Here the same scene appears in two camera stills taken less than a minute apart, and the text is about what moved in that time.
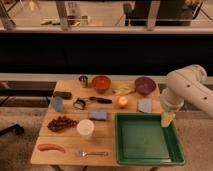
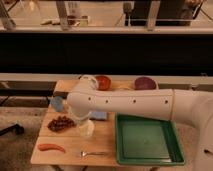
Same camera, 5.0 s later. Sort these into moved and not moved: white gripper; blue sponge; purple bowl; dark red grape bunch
Moved: white gripper
Not moved: purple bowl; dark red grape bunch; blue sponge
